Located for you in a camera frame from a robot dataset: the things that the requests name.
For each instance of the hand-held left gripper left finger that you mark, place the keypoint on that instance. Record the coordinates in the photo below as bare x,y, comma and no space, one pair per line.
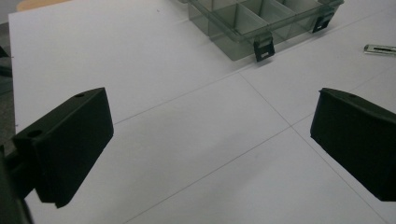
68,143

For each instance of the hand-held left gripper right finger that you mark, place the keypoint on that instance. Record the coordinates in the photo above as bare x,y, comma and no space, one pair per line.
358,140

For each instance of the small metal clip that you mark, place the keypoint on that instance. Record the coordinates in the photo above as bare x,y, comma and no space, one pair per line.
379,49

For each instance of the clear plastic compartment box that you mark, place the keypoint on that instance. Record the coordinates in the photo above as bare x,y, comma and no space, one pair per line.
249,25

